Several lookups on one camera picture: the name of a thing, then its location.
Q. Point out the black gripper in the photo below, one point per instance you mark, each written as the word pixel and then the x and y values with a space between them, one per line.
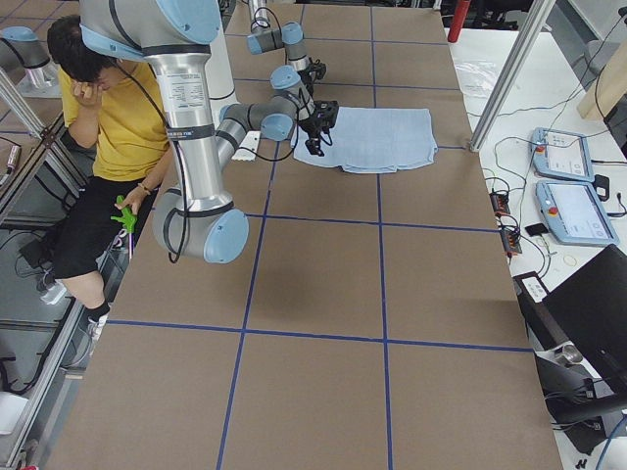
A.
pixel 312 127
pixel 313 71

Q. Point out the light blue button shirt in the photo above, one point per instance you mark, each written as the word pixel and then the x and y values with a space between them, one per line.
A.
pixel 367 140

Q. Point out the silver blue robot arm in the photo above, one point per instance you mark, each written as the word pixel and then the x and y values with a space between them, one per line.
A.
pixel 268 34
pixel 183 43

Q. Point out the clear plastic bag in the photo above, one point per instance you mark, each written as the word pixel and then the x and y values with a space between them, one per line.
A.
pixel 477 78

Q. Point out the red cylinder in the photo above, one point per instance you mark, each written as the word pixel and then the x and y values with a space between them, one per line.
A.
pixel 459 17

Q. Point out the person in yellow shirt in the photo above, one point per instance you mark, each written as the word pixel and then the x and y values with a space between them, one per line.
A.
pixel 115 107

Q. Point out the green handheld tool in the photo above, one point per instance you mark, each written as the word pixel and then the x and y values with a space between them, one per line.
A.
pixel 127 219

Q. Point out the upper blue teach pendant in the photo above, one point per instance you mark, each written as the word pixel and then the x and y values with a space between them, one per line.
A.
pixel 561 155

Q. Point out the blue teach pendant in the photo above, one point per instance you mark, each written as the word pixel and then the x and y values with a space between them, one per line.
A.
pixel 574 214
pixel 561 155

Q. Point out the black phone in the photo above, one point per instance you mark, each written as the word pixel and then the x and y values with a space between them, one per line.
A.
pixel 536 229

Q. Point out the lower blue teach pendant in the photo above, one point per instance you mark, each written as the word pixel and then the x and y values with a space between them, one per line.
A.
pixel 574 214

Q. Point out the black monitor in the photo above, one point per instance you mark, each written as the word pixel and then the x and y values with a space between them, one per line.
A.
pixel 587 309

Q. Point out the aluminium frame post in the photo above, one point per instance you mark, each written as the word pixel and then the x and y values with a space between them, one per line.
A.
pixel 516 58

